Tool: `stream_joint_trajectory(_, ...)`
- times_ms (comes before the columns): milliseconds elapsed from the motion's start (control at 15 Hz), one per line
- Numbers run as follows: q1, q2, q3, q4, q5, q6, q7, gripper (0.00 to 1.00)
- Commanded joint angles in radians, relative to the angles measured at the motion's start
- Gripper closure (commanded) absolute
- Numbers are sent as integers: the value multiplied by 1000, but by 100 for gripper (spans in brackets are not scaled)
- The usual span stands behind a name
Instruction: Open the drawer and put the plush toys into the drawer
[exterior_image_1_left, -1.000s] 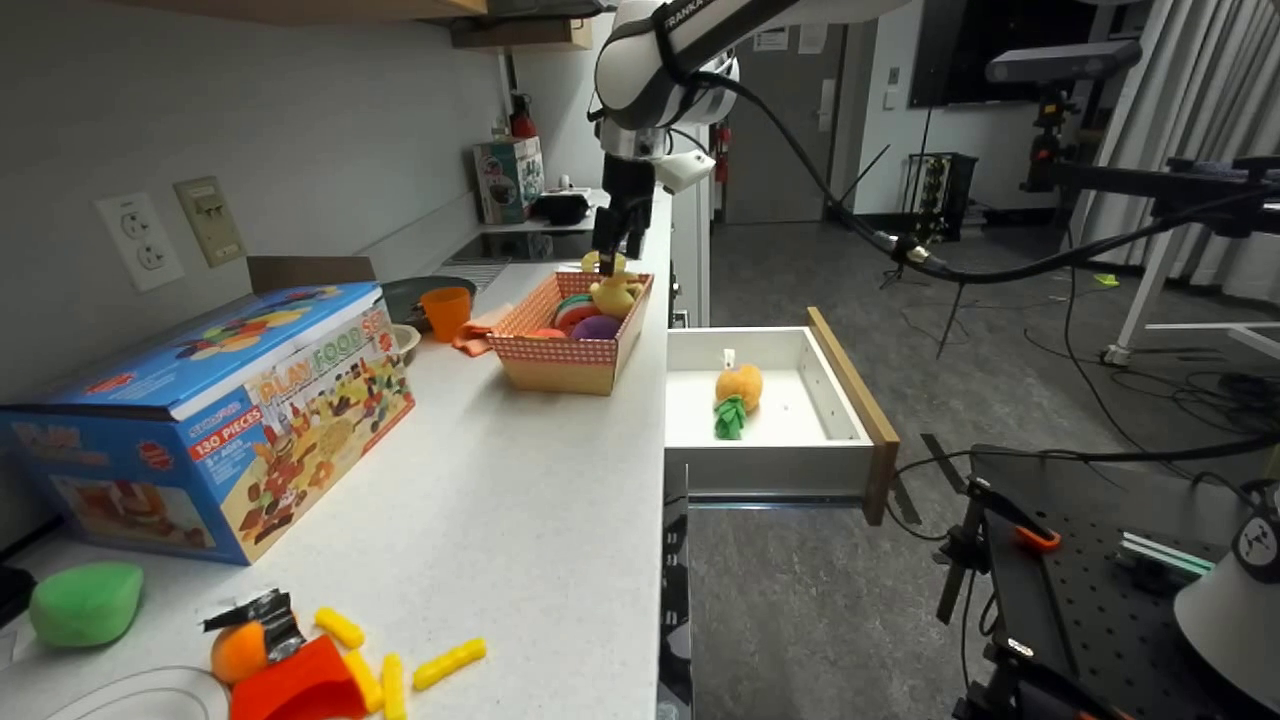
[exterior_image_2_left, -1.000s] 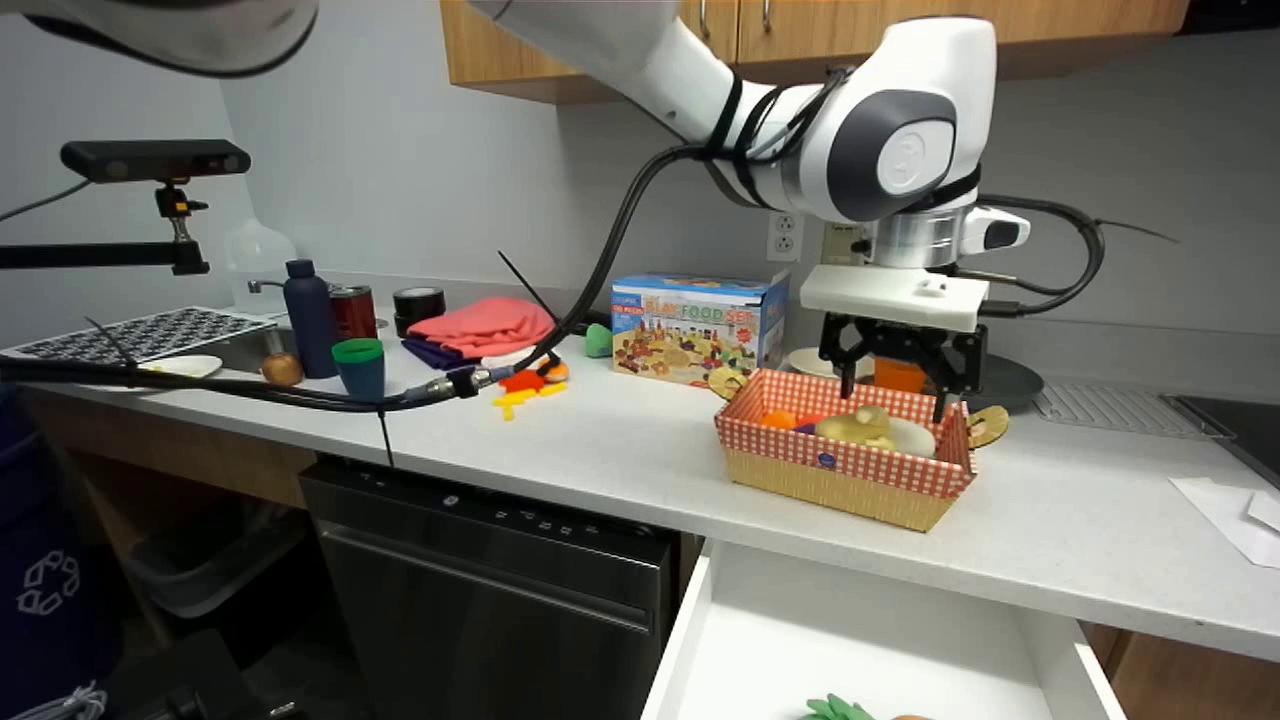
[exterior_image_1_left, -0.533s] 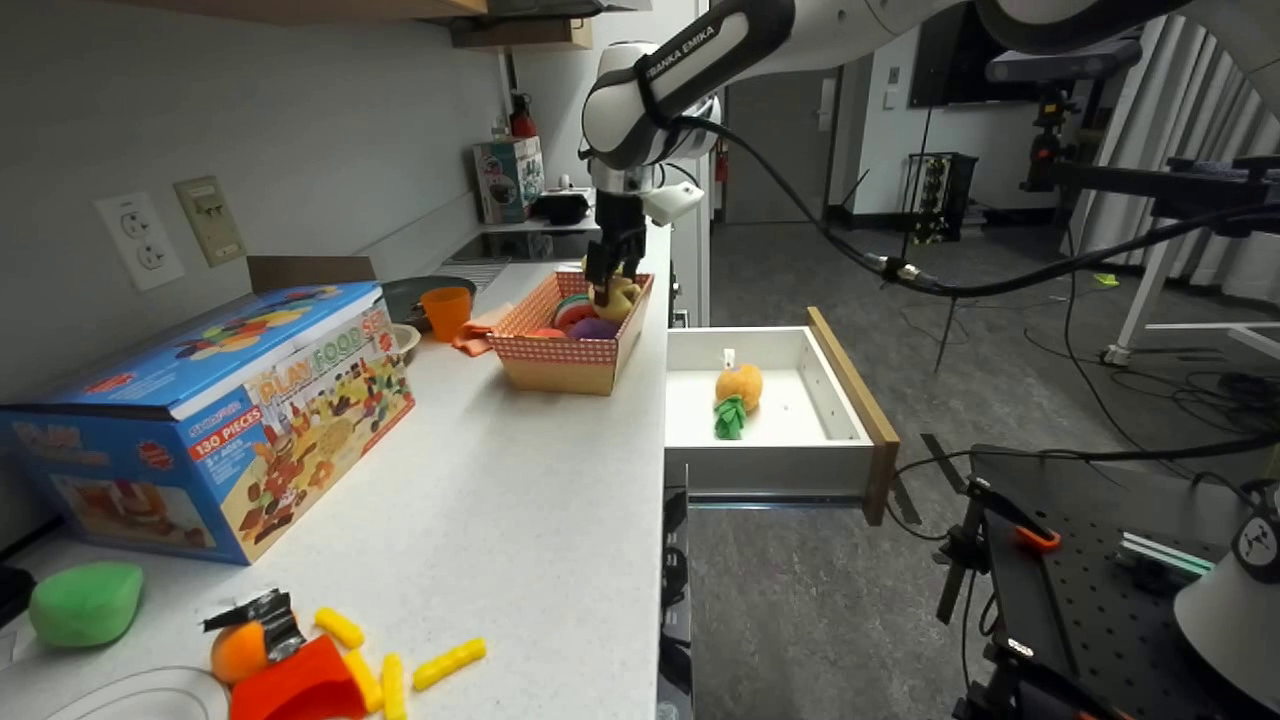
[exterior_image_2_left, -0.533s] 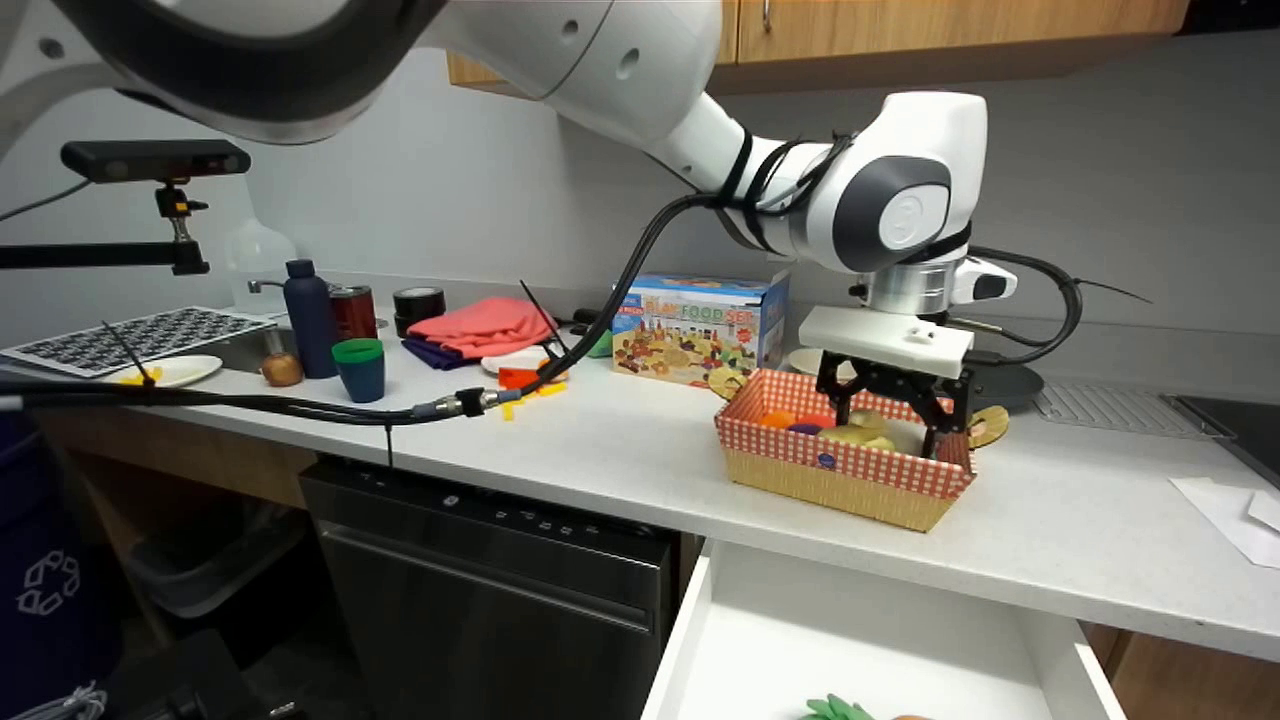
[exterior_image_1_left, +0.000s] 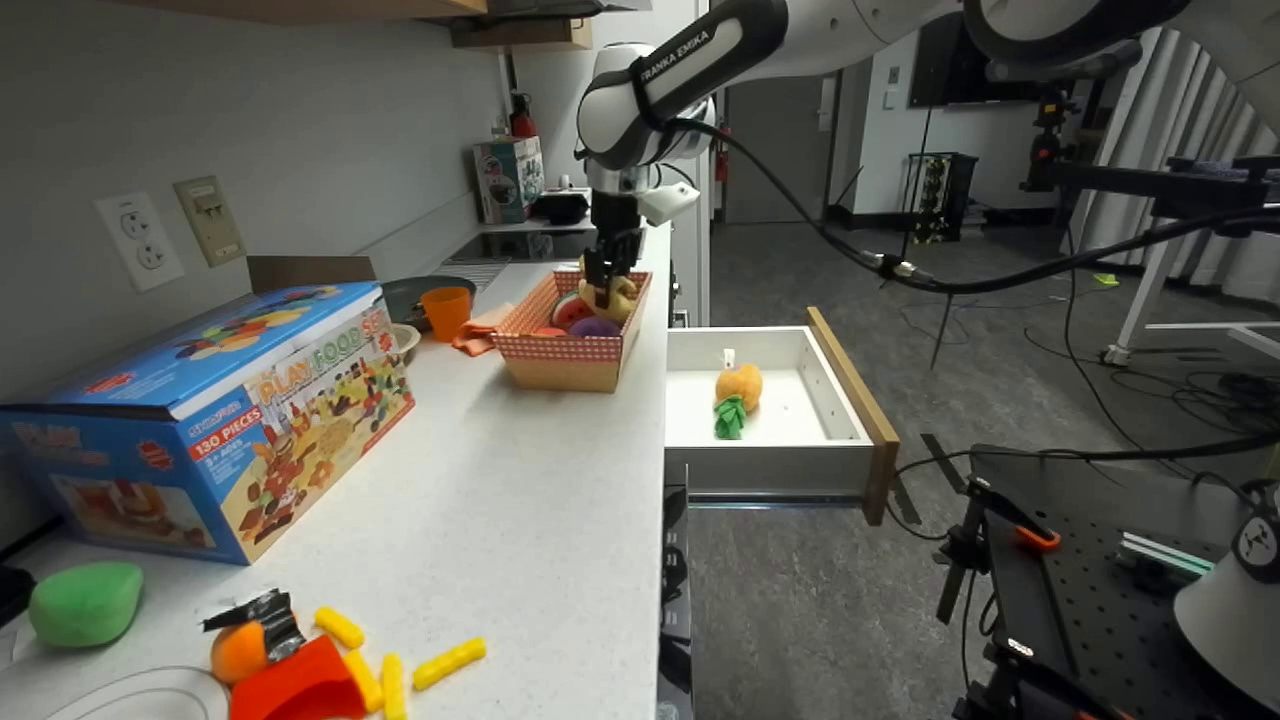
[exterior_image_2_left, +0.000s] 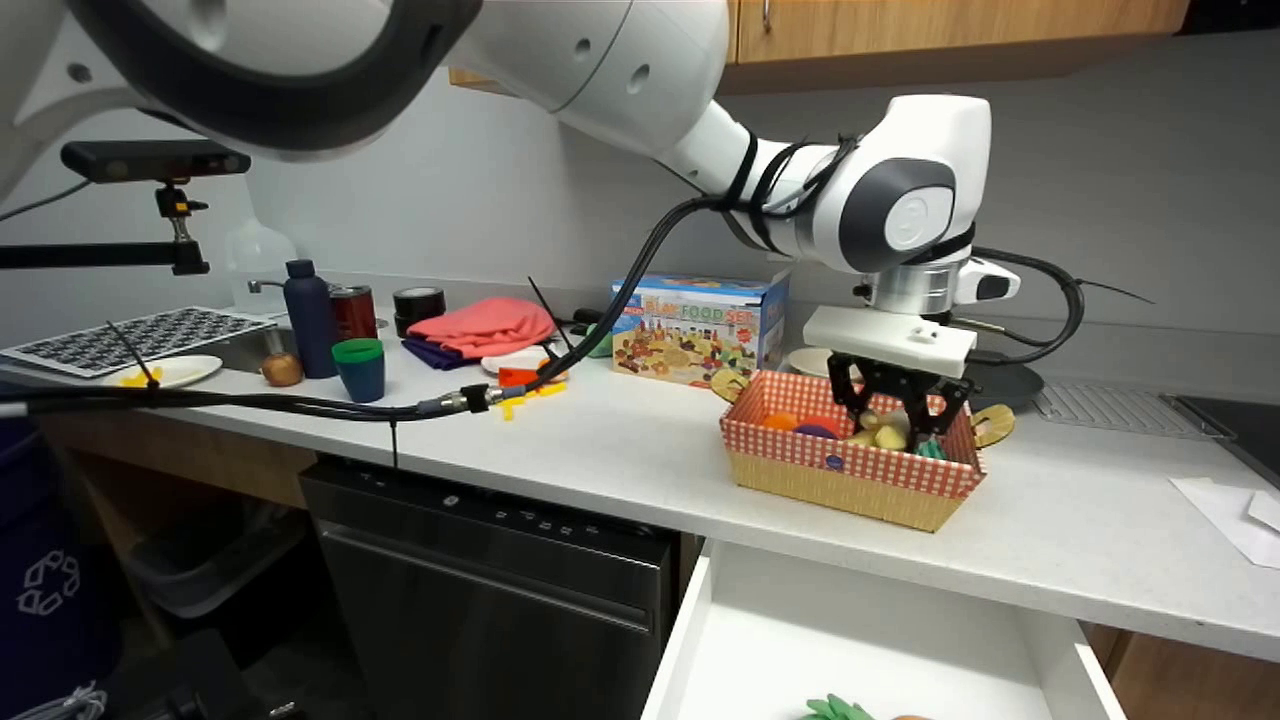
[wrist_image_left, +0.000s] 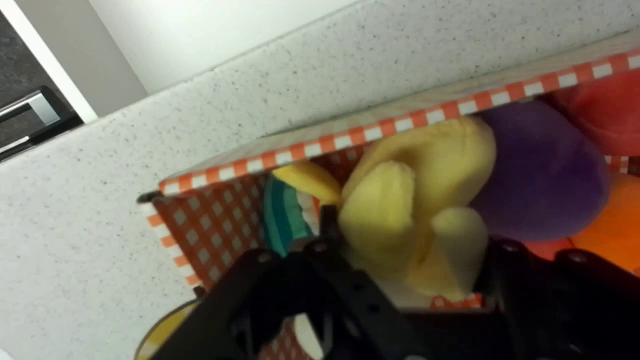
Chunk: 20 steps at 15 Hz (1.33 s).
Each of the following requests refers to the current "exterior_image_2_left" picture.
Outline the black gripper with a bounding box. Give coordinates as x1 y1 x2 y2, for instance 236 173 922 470
825 347 977 451

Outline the yellow white plush toy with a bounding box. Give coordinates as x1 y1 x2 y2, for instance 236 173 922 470
851 408 922 455

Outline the wooden front white drawer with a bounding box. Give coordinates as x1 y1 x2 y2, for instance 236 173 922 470
638 536 1133 720

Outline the orange plush with green leaves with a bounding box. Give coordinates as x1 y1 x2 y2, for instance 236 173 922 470
798 693 932 720

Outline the open wooden sink cabinet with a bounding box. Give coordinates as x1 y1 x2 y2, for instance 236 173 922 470
18 403 324 644

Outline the white bowl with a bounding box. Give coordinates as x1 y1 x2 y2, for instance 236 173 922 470
781 345 834 386

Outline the red checkered woven basket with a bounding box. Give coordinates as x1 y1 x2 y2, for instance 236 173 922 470
717 367 990 536

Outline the yellow round toy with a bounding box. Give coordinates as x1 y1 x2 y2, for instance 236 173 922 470
973 401 1020 451

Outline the black round pan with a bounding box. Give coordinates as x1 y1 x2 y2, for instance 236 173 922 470
963 355 1048 417

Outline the small toy food piece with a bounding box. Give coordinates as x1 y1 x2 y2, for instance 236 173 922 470
705 365 752 408

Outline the blue toy food box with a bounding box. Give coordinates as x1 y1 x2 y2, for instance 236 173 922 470
608 267 790 391

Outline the white paper sheet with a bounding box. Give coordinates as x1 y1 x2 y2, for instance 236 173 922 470
1167 478 1280 575

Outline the black cooktop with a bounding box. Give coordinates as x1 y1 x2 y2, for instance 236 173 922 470
1160 391 1280 494

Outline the wooden upper cabinet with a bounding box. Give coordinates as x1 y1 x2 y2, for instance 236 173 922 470
717 0 1195 101

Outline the small white card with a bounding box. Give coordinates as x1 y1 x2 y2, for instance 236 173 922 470
1240 488 1280 540

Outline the small white plate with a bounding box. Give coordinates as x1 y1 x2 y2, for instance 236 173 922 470
475 345 552 382

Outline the pink cloth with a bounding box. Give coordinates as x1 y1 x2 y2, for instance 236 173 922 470
405 291 563 365

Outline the wooden base cabinet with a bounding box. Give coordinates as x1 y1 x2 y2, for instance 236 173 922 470
1084 619 1280 720

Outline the black steel dishwasher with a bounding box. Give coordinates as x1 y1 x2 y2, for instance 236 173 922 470
300 455 691 720

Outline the dark blue cloth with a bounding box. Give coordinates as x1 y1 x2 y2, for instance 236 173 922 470
395 333 462 378

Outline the dark range hood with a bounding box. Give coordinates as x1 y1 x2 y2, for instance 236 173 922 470
1174 0 1280 40

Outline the green and blue cup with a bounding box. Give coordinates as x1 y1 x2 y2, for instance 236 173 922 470
328 333 390 408

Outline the dark red can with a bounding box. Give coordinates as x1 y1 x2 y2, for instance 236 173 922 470
328 282 379 345

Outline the blue bottle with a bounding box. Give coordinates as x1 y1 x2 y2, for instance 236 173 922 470
281 257 338 386

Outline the brown toy ball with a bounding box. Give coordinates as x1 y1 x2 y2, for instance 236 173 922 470
258 351 308 391

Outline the steel sink basin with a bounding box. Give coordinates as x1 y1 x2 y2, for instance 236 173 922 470
197 325 303 378

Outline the black plastic bin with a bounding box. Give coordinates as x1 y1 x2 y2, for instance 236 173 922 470
118 503 324 633

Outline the white oval plate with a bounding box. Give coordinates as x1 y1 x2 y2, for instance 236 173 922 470
100 351 227 401

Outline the grey grid drying mat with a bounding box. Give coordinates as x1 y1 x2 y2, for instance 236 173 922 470
4 303 274 386

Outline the blue recycling bin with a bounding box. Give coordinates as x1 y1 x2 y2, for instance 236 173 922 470
0 412 124 720

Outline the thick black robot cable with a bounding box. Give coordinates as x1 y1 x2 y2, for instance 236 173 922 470
0 195 1090 429

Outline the black stereo camera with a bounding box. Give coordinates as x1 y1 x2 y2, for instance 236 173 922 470
54 137 256 184

